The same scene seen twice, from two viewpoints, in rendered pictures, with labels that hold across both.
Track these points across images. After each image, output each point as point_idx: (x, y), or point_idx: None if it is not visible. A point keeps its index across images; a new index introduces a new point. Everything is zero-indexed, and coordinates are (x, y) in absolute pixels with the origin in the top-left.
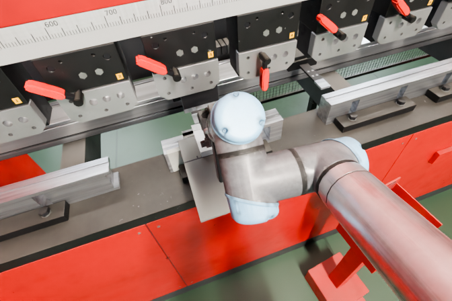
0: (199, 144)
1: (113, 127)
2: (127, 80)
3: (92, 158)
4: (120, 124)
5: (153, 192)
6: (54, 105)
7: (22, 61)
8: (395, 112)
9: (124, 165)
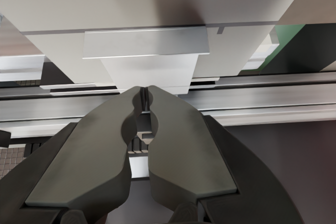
0: (192, 60)
1: (282, 79)
2: None
3: (328, 37)
4: (271, 81)
5: None
6: (330, 118)
7: (323, 158)
8: None
9: (321, 23)
